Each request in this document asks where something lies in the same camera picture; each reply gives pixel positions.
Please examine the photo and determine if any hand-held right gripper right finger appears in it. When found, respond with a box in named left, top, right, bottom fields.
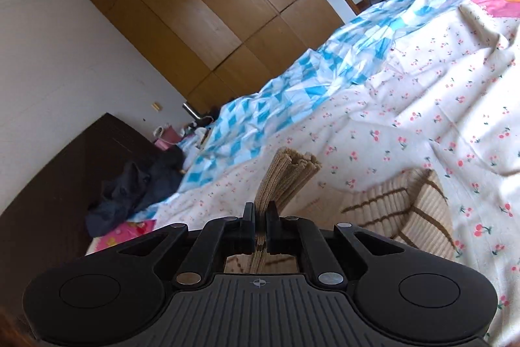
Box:
left=265, top=201, right=407, bottom=287

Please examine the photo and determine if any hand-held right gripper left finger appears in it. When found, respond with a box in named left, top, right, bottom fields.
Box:
left=116, top=203, right=257, bottom=287

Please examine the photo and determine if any beige striped knit sweater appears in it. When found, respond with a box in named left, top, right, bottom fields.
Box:
left=225, top=147, right=458, bottom=274

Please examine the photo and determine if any dark crumpled jacket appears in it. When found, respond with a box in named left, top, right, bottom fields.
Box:
left=85, top=146, right=185, bottom=238

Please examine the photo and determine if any pink basket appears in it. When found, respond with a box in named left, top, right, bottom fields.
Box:
left=154, top=125, right=181, bottom=150

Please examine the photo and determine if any pink printed pillow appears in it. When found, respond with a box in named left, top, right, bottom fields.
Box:
left=94, top=219, right=157, bottom=250

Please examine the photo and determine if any blue checkered bed sheet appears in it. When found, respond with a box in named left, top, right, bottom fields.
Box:
left=176, top=0, right=516, bottom=193

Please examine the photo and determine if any cherry print white blanket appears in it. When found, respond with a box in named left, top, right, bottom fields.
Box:
left=85, top=0, right=520, bottom=347

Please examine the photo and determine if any dark brown headboard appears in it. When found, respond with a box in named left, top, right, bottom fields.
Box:
left=0, top=112, right=163, bottom=315

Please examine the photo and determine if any wooden wardrobe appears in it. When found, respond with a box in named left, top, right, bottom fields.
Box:
left=79, top=0, right=358, bottom=124

